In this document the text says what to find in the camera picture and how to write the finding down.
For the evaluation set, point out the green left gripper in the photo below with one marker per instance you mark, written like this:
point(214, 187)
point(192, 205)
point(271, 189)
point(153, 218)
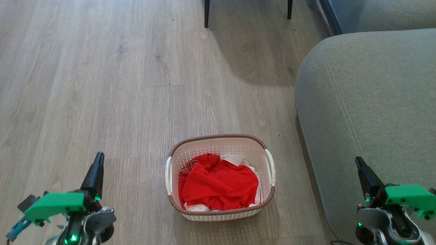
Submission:
point(54, 206)

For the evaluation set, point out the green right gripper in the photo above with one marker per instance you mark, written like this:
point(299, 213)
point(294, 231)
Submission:
point(410, 197)

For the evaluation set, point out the white laundry basket brown rim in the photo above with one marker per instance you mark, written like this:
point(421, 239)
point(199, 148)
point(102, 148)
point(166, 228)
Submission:
point(218, 144)

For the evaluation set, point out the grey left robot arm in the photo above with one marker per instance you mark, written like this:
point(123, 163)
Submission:
point(92, 224)

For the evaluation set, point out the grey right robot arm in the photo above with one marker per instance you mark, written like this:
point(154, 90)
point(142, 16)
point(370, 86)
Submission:
point(381, 224)

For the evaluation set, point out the grey-green fabric sofa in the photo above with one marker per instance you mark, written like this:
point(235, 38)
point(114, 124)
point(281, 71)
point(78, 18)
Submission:
point(374, 102)

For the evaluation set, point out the red jersey garment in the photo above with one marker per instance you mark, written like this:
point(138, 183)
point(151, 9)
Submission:
point(218, 187)

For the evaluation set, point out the white garment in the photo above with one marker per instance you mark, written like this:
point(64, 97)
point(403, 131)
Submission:
point(235, 159)

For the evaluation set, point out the grey-green sofa cushion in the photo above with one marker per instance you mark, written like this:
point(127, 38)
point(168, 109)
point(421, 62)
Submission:
point(381, 13)

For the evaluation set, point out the black chair leg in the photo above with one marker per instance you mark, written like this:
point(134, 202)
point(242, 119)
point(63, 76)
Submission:
point(206, 13)
point(290, 8)

